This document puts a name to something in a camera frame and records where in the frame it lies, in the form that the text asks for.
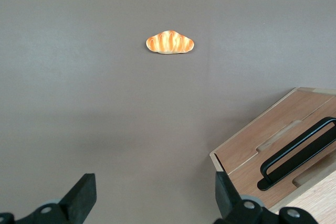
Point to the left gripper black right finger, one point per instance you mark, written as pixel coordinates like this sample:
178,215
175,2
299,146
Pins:
228,200

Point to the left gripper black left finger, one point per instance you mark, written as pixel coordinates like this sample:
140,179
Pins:
78,200

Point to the wooden drawer with notch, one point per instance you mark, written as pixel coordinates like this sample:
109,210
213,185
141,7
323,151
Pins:
252,140

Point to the wooden drawer cabinet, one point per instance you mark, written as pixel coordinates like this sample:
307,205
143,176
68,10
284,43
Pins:
315,203

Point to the orange toy croissant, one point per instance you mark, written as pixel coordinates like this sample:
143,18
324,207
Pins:
170,42

